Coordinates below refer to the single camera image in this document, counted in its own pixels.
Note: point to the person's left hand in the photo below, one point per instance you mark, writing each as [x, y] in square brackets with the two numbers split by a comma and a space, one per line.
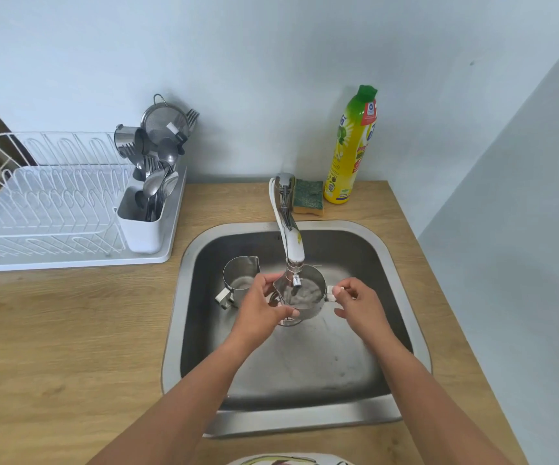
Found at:
[253, 317]

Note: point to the person's right hand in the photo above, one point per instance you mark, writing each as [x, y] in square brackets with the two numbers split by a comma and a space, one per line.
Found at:
[369, 317]

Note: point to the person's left thumb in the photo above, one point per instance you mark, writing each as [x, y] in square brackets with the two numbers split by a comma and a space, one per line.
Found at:
[287, 313]

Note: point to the person's right thumb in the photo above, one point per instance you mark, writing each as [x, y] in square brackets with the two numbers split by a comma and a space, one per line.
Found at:
[341, 313]

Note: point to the person's left forearm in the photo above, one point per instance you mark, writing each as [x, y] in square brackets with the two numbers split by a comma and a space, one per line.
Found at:
[182, 406]

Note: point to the person's right forearm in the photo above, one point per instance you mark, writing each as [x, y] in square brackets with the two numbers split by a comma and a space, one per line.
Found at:
[429, 406]

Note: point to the stainless steel sink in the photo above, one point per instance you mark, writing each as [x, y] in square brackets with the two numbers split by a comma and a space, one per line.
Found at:
[308, 372]

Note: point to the chrome faucet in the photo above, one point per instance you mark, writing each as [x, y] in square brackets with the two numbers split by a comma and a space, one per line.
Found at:
[291, 232]

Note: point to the green and yellow sponge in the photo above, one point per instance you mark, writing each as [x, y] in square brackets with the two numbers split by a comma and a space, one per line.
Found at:
[307, 196]

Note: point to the white drainer tray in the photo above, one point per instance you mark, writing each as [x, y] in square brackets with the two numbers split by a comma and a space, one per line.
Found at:
[170, 213]

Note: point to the white cutlery holder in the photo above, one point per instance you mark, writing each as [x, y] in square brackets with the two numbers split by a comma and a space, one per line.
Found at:
[141, 232]

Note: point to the yellow dish soap bottle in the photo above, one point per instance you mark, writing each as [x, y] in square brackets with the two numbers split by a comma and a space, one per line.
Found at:
[349, 145]

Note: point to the bunch of steel spoons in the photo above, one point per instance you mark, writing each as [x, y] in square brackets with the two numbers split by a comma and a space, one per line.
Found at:
[156, 186]

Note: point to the steel fork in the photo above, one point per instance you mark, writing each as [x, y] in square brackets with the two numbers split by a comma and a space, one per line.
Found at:
[192, 118]

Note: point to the steel mesh strainer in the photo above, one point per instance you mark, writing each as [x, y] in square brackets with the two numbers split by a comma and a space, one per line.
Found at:
[161, 121]

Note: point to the steel cup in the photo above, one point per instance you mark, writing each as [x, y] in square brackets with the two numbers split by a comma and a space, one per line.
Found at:
[127, 137]

